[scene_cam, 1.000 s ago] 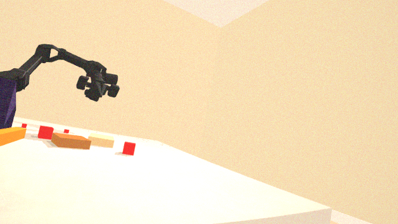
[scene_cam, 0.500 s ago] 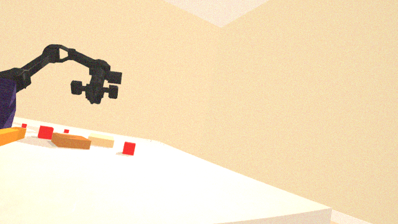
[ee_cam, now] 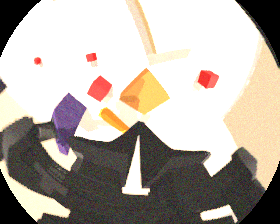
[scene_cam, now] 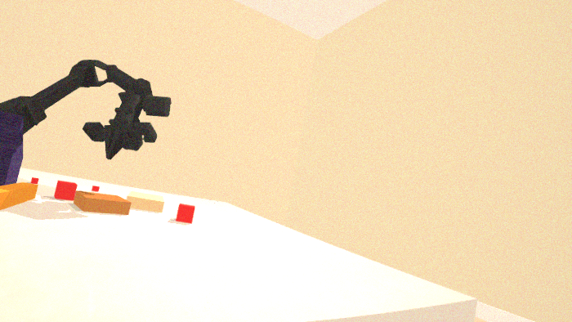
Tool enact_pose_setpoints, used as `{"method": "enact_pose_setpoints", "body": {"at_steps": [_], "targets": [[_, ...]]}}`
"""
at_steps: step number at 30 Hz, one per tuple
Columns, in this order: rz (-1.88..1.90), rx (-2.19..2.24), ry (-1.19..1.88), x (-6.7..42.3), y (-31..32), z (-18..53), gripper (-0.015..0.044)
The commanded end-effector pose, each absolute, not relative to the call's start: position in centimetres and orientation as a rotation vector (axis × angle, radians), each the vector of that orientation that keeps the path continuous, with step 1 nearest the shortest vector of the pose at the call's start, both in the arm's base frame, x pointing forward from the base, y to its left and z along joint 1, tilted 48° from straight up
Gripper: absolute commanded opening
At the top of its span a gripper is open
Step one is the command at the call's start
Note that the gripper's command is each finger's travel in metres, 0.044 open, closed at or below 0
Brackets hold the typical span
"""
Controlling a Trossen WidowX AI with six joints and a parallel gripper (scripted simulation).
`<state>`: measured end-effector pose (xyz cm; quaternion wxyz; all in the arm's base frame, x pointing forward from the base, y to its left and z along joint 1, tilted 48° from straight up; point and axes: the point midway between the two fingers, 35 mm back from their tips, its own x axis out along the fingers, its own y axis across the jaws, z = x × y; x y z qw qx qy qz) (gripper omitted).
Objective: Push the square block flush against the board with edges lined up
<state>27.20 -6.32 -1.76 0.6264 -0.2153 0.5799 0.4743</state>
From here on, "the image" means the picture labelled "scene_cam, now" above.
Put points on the orange square block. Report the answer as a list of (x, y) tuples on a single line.
[(95, 202)]

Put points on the yellow rectangular bar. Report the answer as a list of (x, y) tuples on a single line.
[(16, 193)]

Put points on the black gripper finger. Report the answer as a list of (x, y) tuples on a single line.
[(121, 138), (108, 136)]

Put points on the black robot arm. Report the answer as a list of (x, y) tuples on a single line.
[(137, 93)]

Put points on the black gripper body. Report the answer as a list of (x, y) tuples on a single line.
[(126, 118)]

